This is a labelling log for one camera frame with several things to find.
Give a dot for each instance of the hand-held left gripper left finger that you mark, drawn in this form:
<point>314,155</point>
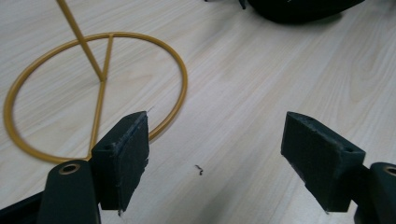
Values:
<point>121,161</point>

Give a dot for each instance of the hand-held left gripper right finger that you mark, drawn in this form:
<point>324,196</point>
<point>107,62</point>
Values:
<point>323,161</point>

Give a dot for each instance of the small dark thread scrap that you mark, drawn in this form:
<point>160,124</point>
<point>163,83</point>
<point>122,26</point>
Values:
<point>199,170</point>

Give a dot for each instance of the black cap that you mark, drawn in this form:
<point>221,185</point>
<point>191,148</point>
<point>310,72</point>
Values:
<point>299,9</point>

